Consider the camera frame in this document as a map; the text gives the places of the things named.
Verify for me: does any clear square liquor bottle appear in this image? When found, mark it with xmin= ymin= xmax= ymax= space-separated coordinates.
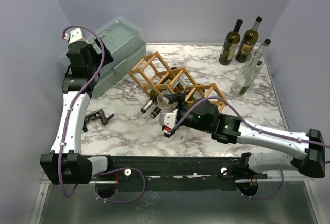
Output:
xmin=150 ymin=74 xmax=190 ymax=119

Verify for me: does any green wine bottle brown label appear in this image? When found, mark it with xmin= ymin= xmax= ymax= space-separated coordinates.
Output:
xmin=140 ymin=71 xmax=179 ymax=113

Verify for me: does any dark green wine bottle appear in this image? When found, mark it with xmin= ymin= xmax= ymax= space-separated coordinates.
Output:
xmin=219 ymin=19 xmax=243 ymax=66

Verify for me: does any green wine bottle white label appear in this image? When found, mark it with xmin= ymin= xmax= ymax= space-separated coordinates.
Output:
xmin=190 ymin=89 xmax=205 ymax=101

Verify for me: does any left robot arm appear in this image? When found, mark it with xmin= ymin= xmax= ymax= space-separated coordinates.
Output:
xmin=40 ymin=39 xmax=114 ymax=185

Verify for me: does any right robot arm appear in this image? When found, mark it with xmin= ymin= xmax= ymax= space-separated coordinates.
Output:
xmin=158 ymin=93 xmax=327 ymax=179

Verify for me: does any wooden wine rack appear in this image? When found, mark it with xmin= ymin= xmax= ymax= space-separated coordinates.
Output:
xmin=128 ymin=52 xmax=225 ymax=107

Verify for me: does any tall clear glass bottle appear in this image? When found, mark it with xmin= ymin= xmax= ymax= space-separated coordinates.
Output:
xmin=231 ymin=53 xmax=257 ymax=96

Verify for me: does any clear bottle black cap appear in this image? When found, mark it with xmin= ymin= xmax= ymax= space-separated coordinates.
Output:
xmin=254 ymin=39 xmax=271 ymax=79

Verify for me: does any green bottle silver capsule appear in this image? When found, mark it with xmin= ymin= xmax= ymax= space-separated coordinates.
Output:
xmin=235 ymin=16 xmax=262 ymax=63

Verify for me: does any translucent green storage box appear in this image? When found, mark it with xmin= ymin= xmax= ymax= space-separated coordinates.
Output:
xmin=60 ymin=16 xmax=146 ymax=98

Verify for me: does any black corkscrew tool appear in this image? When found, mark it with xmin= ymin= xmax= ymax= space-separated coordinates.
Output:
xmin=82 ymin=109 xmax=115 ymax=132

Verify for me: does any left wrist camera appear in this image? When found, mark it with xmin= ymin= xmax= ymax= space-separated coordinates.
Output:
xmin=62 ymin=28 xmax=87 ymax=44

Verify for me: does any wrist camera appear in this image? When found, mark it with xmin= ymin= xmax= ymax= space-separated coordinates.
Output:
xmin=62 ymin=28 xmax=87 ymax=44
xmin=159 ymin=109 xmax=178 ymax=135

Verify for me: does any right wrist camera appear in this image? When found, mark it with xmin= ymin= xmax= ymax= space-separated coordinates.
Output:
xmin=159 ymin=109 xmax=178 ymax=135

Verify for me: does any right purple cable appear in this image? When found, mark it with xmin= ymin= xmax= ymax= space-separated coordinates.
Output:
xmin=164 ymin=96 xmax=330 ymax=200

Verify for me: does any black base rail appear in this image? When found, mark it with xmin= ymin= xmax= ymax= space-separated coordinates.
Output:
xmin=96 ymin=153 xmax=267 ymax=192

